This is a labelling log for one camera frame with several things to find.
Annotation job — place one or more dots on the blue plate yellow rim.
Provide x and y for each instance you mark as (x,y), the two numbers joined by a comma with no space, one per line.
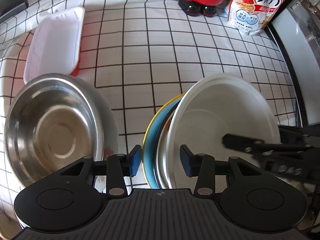
(150,155)

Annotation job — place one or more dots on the cereal bag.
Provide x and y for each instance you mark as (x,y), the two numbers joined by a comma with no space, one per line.
(252,12)

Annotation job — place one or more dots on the white plastic tray red base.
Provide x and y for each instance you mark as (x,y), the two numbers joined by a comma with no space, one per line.
(55,45)

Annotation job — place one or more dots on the white floral bowl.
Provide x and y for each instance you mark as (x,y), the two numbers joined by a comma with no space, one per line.
(225,100)

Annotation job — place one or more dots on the white checked tablecloth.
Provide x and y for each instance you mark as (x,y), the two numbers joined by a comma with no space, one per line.
(150,55)

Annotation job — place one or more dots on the stainless steel bowl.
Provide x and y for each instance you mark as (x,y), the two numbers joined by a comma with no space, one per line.
(55,130)

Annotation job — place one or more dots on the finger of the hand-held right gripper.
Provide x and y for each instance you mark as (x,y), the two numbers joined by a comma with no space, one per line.
(240,143)

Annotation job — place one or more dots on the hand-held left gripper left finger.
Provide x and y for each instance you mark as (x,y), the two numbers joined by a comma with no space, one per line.
(135,160)

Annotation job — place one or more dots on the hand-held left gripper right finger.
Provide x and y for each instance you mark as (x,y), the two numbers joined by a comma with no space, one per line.
(188,162)

